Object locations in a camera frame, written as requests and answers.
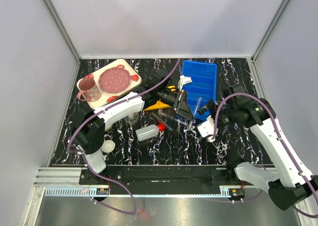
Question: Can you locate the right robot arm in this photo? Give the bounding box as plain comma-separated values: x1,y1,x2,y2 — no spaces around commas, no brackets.
197,84,318,211

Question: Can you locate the beige ceramic mortar bowl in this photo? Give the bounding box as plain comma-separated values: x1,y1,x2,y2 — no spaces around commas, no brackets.
105,123,113,132

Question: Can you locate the yellow test tube rack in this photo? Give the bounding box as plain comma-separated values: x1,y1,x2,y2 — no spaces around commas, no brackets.
143,101,170,111

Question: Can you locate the pink polka dot plate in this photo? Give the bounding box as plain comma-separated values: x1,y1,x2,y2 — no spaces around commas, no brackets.
98,67,130,93

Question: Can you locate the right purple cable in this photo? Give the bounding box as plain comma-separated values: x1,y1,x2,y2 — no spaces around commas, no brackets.
211,93,318,218

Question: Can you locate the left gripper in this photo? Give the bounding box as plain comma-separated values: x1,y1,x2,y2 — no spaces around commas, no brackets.
158,89,194,121

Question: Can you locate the clear test tube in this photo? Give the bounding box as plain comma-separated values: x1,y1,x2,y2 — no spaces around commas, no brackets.
151,113,173,132
159,112,188,126
193,97,202,118

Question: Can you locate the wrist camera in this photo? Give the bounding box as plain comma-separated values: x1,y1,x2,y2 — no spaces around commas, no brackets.
178,75,192,90
197,116,218,143

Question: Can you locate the white wash bottle red cap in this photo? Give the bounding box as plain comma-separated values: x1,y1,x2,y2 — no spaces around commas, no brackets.
136,123,166,142

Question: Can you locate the pink mug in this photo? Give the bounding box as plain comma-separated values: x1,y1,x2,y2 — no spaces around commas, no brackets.
77,78,101,102

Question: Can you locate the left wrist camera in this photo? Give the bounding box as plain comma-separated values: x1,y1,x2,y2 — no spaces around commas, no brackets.
178,75,192,90

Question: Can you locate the blue divided plastic bin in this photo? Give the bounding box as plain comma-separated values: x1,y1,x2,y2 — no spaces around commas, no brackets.
181,61,218,112

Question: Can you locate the white round lid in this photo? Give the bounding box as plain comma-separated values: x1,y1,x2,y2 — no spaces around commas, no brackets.
102,140,116,153

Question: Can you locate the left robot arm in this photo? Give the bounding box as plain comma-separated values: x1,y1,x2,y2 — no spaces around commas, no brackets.
67,75,194,184

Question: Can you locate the clear glass stoppered flask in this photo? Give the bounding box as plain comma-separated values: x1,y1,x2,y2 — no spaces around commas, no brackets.
124,112,140,125

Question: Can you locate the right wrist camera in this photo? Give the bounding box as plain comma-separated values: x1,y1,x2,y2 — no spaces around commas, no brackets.
197,116,218,143

